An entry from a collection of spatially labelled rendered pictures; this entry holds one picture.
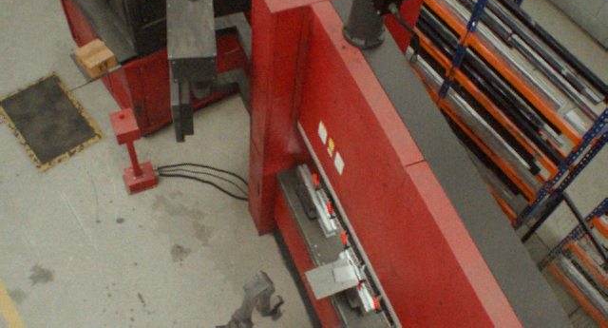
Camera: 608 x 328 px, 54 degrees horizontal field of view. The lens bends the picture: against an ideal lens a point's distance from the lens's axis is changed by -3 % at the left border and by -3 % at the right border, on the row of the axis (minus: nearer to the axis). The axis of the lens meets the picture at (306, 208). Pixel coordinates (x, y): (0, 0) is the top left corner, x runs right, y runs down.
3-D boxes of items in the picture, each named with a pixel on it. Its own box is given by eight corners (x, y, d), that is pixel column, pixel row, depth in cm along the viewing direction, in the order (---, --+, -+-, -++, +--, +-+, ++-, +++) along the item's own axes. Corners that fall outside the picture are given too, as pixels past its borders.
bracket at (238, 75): (207, 84, 398) (207, 76, 392) (242, 74, 404) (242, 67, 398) (227, 129, 381) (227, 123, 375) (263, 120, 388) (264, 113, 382)
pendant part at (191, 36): (179, 89, 398) (165, -11, 325) (217, 87, 402) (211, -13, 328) (181, 153, 375) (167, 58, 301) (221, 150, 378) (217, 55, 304)
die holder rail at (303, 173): (295, 174, 402) (296, 165, 393) (304, 171, 403) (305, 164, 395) (326, 238, 381) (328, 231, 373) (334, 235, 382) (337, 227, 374)
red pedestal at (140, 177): (122, 175, 489) (101, 112, 417) (151, 166, 496) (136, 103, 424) (128, 196, 481) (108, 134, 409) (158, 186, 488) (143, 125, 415)
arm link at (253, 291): (240, 280, 280) (253, 298, 277) (264, 267, 287) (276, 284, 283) (229, 319, 316) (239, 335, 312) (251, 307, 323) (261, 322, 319)
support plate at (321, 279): (304, 273, 356) (304, 272, 355) (345, 258, 362) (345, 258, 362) (316, 299, 348) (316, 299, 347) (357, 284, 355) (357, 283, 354)
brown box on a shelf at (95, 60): (69, 55, 420) (65, 43, 409) (103, 41, 429) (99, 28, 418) (87, 83, 409) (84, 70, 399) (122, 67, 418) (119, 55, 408)
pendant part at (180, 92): (174, 85, 382) (168, 45, 351) (193, 84, 384) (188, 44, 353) (176, 143, 361) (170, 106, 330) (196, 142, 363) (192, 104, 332)
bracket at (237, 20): (203, 28, 355) (202, 20, 349) (242, 20, 362) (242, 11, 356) (225, 78, 339) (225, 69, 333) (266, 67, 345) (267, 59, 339)
